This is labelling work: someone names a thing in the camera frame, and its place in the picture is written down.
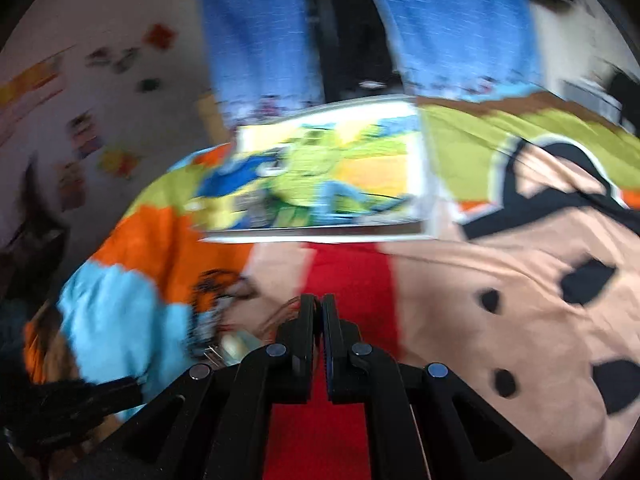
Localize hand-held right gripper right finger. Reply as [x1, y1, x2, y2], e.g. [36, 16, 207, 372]
[321, 294, 572, 480]

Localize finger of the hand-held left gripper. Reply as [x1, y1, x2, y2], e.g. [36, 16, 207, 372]
[97, 376, 147, 413]

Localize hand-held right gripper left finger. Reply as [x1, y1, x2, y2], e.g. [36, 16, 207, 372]
[65, 294, 318, 480]

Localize pile of jewelry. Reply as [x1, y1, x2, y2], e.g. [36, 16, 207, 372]
[187, 267, 263, 368]

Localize clear plastic organizer box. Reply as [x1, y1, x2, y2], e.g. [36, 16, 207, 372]
[199, 94, 442, 245]

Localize colourful cartoon printed blanket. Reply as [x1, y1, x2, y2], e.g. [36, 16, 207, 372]
[22, 91, 640, 480]

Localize yellow wooden board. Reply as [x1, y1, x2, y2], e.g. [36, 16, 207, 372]
[194, 91, 233, 147]

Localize dark hanging clothes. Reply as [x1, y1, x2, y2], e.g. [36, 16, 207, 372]
[302, 0, 403, 105]

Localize blue patterned curtain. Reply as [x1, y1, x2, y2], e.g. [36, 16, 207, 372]
[196, 0, 325, 128]
[359, 0, 545, 103]

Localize white furniture piece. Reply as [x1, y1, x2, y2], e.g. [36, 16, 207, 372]
[559, 79, 626, 126]

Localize black object beside furniture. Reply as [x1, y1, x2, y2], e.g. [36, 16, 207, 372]
[607, 69, 640, 137]

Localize cartoon couple wall poster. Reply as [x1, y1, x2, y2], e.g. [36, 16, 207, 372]
[56, 160, 88, 211]

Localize yellow cartoon wall poster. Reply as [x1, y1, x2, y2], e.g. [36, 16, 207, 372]
[99, 147, 141, 180]

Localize cartoon figure wall poster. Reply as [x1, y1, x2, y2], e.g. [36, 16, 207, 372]
[67, 112, 103, 158]

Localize yellow and pink wall banner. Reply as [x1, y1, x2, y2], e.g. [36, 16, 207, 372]
[0, 52, 68, 111]

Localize red diamond wall paper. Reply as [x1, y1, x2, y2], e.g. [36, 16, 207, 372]
[144, 23, 178, 51]

